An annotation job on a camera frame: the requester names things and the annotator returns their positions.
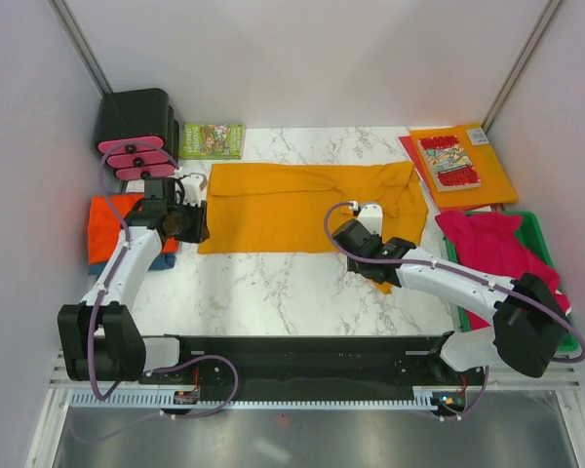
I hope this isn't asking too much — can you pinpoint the yellow t shirt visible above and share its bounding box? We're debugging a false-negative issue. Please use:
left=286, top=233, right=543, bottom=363
left=197, top=160, right=430, bottom=296

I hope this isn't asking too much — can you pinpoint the magenta t shirt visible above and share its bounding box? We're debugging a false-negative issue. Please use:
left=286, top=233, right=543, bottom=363
left=434, top=209, right=574, bottom=328

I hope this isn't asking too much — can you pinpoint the orange folder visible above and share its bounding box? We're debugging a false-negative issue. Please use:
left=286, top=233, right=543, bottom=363
left=409, top=124, right=518, bottom=210

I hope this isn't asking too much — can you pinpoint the red folder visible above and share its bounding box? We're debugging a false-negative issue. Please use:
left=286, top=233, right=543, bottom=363
left=399, top=136, right=423, bottom=174

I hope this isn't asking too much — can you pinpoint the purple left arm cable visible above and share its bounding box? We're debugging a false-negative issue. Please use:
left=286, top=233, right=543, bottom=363
left=70, top=143, right=240, bottom=445

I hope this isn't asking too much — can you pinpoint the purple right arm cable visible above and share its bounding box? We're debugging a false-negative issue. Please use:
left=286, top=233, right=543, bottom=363
left=324, top=200, right=585, bottom=423

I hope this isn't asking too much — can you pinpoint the green plastic bin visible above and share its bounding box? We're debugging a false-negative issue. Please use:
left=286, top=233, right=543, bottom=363
left=441, top=209, right=580, bottom=353

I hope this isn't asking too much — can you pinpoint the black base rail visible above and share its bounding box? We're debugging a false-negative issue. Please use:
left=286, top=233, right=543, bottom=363
left=140, top=336, right=484, bottom=401

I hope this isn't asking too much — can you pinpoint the folded orange t shirt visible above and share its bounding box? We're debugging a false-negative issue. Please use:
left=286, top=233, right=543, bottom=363
left=87, top=196, right=178, bottom=265

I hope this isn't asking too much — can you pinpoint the white slotted cable duct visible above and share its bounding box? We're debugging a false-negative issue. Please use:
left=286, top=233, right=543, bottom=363
left=69, top=389, right=463, bottom=410

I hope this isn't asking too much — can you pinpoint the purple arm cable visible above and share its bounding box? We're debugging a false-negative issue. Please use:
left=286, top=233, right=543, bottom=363
left=70, top=143, right=240, bottom=445
left=324, top=200, right=585, bottom=423

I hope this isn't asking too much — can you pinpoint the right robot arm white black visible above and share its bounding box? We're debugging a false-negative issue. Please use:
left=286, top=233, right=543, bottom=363
left=331, top=219, right=567, bottom=384

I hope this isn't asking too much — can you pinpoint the red yellow comic book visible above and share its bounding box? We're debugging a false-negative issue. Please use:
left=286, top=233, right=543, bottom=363
left=417, top=136, right=482, bottom=192

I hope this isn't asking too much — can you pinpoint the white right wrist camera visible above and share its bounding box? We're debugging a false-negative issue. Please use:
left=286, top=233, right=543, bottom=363
left=351, top=201, right=383, bottom=236

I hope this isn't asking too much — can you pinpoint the folded blue t shirt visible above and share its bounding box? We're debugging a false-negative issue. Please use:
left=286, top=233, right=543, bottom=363
left=88, top=253, right=176, bottom=277

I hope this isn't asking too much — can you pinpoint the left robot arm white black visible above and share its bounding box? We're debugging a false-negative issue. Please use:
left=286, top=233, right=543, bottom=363
left=58, top=173, right=210, bottom=383

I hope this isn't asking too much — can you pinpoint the green treehouse book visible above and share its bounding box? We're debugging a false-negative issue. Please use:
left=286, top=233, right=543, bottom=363
left=179, top=123, right=246, bottom=160

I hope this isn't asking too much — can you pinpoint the black pink mini drawer unit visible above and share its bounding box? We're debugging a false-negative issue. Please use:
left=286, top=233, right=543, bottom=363
left=94, top=88, right=179, bottom=181

